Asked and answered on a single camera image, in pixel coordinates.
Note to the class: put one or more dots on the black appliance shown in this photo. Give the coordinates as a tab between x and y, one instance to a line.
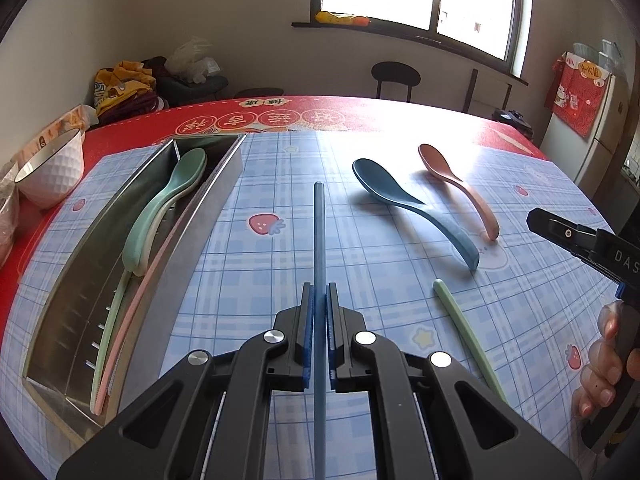
515	120

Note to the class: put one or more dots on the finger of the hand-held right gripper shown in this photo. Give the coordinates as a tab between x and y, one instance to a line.
560	232

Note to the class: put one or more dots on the orange printed carton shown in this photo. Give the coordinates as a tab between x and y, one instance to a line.
65	122

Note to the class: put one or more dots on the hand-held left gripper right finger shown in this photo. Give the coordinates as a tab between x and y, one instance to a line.
331	345

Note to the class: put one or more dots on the plaid red bordered tablecloth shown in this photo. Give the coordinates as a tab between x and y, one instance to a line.
280	270

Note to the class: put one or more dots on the green chopstick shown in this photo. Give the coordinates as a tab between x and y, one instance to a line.
107	340
460	320

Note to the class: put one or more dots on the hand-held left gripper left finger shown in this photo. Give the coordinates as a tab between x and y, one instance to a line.
307	345

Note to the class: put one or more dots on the white plastic bag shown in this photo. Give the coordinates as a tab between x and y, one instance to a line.
192	57

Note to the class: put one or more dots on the white dimpled bowl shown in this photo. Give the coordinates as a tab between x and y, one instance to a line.
55	175

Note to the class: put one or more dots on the clear plastic container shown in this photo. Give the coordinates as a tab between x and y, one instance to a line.
597	52

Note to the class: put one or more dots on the dark window sill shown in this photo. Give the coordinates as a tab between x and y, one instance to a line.
425	42

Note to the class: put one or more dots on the yellow packet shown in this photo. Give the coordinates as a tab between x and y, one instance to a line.
335	17

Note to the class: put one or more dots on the black round stool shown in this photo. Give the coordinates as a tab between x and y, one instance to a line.
395	72

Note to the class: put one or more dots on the dark grey cushion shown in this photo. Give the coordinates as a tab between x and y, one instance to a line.
195	90

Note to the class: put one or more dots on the person's right hand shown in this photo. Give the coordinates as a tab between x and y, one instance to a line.
600	365

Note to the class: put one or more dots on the white refrigerator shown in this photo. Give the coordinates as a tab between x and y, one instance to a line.
610	155

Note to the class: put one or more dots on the pink chopstick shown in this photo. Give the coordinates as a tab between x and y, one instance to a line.
135	300

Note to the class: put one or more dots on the pink spoon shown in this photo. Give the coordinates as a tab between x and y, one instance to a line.
465	190

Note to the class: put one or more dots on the green spoon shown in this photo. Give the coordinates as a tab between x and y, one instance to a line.
165	200

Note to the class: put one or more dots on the red hanging cloth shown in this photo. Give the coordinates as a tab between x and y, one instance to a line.
580	95

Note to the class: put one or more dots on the blue chopstick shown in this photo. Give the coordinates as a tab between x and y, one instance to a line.
320	240

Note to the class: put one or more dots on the blue spoon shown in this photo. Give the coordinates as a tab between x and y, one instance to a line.
400	200

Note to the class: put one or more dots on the stainless steel tray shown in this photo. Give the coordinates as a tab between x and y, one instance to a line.
75	310

